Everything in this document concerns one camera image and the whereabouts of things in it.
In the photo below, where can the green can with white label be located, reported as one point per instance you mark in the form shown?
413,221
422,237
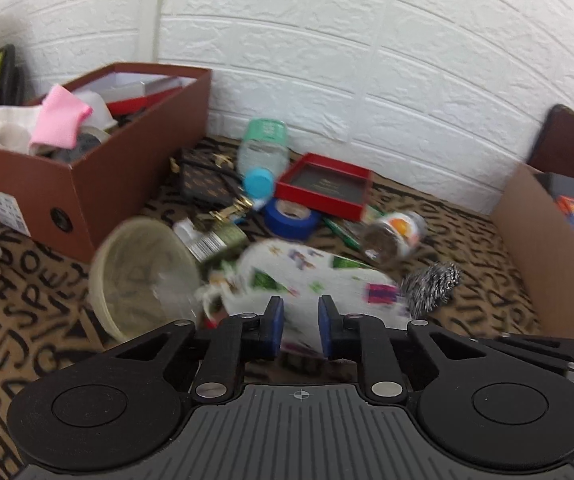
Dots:
213,242

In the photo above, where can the red and white box lid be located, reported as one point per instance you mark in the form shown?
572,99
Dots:
134,102

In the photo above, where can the glass jar with orange label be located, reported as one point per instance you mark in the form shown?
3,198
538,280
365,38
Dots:
398,232

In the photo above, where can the red tray box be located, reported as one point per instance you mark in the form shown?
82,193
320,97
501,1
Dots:
324,183

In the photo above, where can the dark brown board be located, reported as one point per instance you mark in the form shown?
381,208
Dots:
573,135

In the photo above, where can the white sock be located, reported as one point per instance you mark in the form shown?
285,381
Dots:
8,129

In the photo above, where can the pink cloth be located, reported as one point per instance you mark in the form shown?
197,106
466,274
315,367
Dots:
59,120

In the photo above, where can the clear bottle with blue cap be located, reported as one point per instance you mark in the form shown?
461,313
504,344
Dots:
262,157

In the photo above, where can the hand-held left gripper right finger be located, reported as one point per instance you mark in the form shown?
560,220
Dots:
325,329

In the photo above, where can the green pen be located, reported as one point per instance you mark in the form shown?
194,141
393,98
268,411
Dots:
340,233

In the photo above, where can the brown shoe box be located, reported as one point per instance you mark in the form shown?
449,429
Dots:
109,185

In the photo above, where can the blue tape roll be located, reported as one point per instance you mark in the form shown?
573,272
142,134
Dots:
279,225

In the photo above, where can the clear plastic bowl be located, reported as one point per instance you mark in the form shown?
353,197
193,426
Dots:
132,272

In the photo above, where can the black patterned purse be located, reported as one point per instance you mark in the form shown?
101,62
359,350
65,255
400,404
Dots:
202,180

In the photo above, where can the plain cardboard box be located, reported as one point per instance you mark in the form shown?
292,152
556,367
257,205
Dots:
542,252

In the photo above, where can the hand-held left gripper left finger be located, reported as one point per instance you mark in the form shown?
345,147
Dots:
276,327

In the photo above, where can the steel wool scrubber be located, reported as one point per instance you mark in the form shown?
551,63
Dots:
429,286

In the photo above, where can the grey tape roll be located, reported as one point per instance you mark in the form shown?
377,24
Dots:
92,135

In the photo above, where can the white printed cloth bag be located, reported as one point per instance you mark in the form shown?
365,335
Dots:
312,271

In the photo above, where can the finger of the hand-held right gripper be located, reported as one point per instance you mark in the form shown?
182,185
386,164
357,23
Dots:
542,352

